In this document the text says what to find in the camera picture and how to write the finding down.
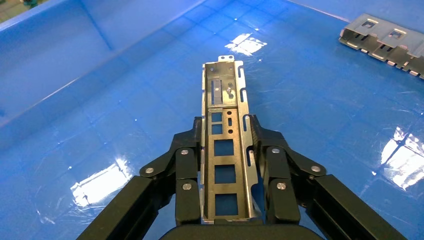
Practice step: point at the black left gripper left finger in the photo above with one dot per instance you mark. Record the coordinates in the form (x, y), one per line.
(185, 172)

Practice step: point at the slotted silver metal part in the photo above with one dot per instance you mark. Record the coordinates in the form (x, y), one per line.
(381, 36)

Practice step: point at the silver metal bracket square holes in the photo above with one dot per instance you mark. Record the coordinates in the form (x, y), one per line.
(240, 159)

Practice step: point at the blue plastic bin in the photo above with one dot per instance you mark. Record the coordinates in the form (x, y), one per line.
(99, 109)

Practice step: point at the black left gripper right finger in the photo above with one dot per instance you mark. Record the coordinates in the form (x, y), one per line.
(281, 172)

